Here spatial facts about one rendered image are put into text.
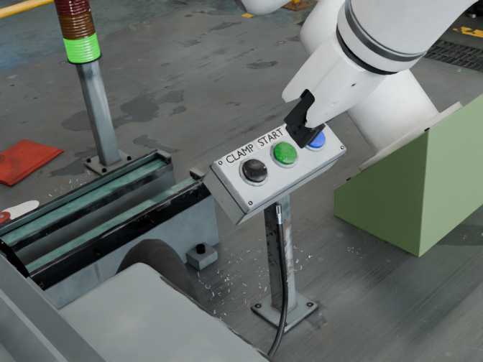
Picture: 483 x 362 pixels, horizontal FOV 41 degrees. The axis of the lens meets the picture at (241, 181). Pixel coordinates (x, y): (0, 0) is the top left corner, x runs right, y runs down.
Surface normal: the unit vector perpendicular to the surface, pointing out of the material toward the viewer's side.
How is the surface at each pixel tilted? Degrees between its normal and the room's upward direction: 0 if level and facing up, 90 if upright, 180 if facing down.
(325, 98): 93
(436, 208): 90
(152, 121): 0
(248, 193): 37
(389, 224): 90
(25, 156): 0
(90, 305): 0
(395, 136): 69
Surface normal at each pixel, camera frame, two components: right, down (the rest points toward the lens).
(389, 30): -0.40, 0.73
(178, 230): 0.67, 0.35
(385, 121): -0.42, 0.19
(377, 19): -0.69, 0.48
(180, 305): -0.09, -0.83
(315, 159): 0.33, -0.45
